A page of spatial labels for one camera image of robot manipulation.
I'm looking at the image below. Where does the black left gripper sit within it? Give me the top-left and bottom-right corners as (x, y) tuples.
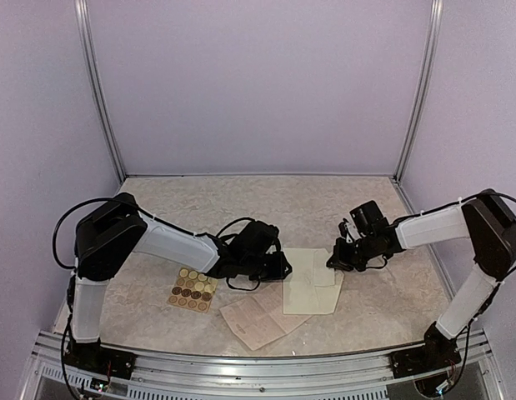
(242, 252), (293, 283)

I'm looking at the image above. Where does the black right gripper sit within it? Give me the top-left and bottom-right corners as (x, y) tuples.
(327, 232), (378, 272)

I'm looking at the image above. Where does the cream paper envelope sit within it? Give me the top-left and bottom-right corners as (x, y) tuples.
(283, 248), (343, 315)

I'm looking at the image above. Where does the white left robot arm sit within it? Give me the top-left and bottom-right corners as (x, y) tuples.
(70, 192), (293, 371)

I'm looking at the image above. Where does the round seal sticker sheet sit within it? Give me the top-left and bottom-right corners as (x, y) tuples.
(167, 267), (218, 313)

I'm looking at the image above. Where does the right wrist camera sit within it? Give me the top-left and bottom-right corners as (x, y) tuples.
(338, 218), (360, 243)

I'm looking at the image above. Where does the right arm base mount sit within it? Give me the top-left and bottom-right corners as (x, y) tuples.
(389, 322), (462, 378)

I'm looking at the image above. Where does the front aluminium rail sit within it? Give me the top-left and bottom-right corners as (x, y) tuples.
(16, 330), (509, 399)

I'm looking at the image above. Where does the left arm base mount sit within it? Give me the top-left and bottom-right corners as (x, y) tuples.
(64, 341), (137, 380)

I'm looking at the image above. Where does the right aluminium corner post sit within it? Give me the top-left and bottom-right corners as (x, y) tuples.
(393, 0), (443, 186)

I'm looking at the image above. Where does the aluminium corner post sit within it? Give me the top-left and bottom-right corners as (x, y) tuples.
(74, 0), (127, 184)
(393, 0), (443, 186)

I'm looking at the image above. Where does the left aluminium corner post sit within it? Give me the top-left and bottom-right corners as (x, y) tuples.
(74, 0), (127, 184)

